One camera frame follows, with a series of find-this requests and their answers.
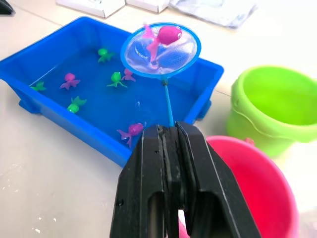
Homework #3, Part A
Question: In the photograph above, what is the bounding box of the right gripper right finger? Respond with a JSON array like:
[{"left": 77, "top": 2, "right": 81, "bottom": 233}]
[{"left": 175, "top": 120, "right": 262, "bottom": 238}]

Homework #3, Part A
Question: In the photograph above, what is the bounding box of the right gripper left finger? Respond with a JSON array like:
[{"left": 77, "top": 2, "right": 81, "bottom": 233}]
[{"left": 110, "top": 123, "right": 183, "bottom": 238}]

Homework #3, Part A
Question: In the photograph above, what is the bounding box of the blue fish net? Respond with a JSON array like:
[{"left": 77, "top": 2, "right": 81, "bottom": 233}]
[{"left": 120, "top": 22, "right": 202, "bottom": 127}]

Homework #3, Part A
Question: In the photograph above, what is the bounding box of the pink toy fish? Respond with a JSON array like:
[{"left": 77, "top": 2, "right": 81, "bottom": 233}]
[
  {"left": 144, "top": 23, "right": 184, "bottom": 69},
  {"left": 59, "top": 72, "right": 81, "bottom": 91},
  {"left": 121, "top": 68, "right": 137, "bottom": 83},
  {"left": 116, "top": 122, "right": 144, "bottom": 149}
]

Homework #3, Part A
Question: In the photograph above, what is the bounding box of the pink plastic bucket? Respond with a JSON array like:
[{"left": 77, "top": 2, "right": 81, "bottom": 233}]
[{"left": 178, "top": 135, "right": 301, "bottom": 238}]

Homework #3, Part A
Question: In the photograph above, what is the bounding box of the blue plastic tub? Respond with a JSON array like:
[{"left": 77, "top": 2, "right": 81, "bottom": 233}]
[{"left": 0, "top": 15, "right": 225, "bottom": 168}]

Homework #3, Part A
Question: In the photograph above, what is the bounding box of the green plastic bucket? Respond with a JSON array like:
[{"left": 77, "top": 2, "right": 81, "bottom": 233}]
[{"left": 225, "top": 64, "right": 317, "bottom": 158}]

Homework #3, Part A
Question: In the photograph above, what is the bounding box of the green toy fish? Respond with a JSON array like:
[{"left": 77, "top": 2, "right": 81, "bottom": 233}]
[
  {"left": 30, "top": 81, "right": 47, "bottom": 92},
  {"left": 106, "top": 71, "right": 128, "bottom": 89},
  {"left": 66, "top": 96, "right": 88, "bottom": 115},
  {"left": 97, "top": 48, "right": 115, "bottom": 63}
]

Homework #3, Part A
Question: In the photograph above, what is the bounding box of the grey plastic bag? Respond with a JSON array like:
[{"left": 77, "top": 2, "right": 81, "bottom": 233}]
[{"left": 169, "top": 0, "right": 259, "bottom": 29}]

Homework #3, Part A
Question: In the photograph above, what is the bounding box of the white product box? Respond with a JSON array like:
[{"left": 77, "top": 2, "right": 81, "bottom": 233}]
[
  {"left": 125, "top": 0, "right": 172, "bottom": 14},
  {"left": 55, "top": 0, "right": 126, "bottom": 19}
]

